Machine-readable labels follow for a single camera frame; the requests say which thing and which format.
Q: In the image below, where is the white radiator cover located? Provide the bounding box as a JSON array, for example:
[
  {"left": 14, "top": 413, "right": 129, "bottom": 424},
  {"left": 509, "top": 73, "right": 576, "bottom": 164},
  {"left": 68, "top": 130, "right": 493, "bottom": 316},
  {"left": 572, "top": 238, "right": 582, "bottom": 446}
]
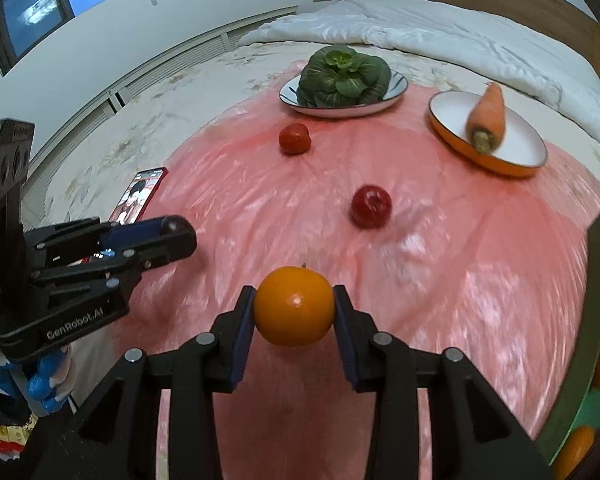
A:
[{"left": 20, "top": 6, "right": 298, "bottom": 230}]

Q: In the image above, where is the orange in box corner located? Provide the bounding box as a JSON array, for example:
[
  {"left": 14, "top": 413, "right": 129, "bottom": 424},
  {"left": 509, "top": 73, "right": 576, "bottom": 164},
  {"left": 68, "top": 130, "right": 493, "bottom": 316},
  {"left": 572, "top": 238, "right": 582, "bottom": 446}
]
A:
[{"left": 552, "top": 425, "right": 596, "bottom": 480}]

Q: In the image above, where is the white duvet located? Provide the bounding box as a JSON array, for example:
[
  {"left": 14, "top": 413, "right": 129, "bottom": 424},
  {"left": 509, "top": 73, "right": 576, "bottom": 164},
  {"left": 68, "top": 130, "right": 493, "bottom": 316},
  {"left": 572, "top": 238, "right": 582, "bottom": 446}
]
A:
[{"left": 239, "top": 0, "right": 600, "bottom": 144}]

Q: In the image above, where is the red tomato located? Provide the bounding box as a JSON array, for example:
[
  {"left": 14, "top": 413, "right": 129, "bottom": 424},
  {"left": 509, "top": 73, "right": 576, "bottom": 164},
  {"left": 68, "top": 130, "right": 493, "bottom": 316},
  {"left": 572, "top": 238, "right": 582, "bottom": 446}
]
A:
[{"left": 278, "top": 122, "right": 312, "bottom": 156}]

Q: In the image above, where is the orange carrot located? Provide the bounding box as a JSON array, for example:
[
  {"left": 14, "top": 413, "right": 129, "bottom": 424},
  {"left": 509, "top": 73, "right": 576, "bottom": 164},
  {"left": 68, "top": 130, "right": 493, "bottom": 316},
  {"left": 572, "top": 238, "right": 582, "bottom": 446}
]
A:
[{"left": 466, "top": 82, "right": 506, "bottom": 155}]

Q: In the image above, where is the orange white bowl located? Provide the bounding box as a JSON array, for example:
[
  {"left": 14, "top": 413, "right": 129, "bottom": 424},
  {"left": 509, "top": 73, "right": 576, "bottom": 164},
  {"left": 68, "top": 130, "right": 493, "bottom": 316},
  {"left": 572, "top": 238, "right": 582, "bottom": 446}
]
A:
[{"left": 428, "top": 91, "right": 548, "bottom": 178}]

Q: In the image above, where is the floral bed sheet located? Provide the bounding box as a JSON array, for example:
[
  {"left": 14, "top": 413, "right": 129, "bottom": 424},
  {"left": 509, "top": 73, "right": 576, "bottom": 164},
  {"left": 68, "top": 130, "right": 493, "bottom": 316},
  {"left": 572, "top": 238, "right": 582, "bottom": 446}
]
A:
[{"left": 21, "top": 42, "right": 600, "bottom": 229}]

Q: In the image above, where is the blue white gloved hand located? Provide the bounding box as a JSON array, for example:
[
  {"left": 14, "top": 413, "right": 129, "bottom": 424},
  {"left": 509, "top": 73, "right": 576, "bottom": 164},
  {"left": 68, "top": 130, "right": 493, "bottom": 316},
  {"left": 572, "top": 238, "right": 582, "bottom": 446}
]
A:
[{"left": 0, "top": 344, "right": 76, "bottom": 416}]

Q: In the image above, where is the white striped-rim plate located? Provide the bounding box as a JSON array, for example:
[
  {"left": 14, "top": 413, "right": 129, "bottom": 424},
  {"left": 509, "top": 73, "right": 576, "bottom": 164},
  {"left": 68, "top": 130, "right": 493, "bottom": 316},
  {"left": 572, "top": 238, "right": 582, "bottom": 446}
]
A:
[{"left": 278, "top": 69, "right": 411, "bottom": 120}]

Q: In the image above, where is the green box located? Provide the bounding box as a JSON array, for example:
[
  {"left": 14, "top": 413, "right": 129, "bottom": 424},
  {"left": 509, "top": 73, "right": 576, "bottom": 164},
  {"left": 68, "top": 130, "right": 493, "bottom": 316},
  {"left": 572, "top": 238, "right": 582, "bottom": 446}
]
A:
[{"left": 535, "top": 214, "right": 600, "bottom": 463}]

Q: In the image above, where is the green bok choy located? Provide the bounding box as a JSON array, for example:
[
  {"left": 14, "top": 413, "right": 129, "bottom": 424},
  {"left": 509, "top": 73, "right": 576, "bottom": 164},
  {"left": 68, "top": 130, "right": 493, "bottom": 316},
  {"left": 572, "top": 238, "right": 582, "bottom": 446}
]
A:
[{"left": 296, "top": 44, "right": 391, "bottom": 108}]

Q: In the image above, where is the pink plastic sheet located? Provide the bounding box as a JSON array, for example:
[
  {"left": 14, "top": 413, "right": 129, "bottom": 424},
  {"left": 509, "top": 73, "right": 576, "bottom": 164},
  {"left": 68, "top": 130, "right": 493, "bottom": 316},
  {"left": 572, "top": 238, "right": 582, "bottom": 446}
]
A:
[{"left": 69, "top": 58, "right": 600, "bottom": 480}]

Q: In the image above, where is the red smartphone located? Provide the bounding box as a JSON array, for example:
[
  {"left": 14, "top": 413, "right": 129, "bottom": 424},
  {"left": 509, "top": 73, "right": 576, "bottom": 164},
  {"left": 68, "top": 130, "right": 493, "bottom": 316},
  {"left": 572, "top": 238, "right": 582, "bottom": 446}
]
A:
[{"left": 109, "top": 167, "right": 168, "bottom": 224}]

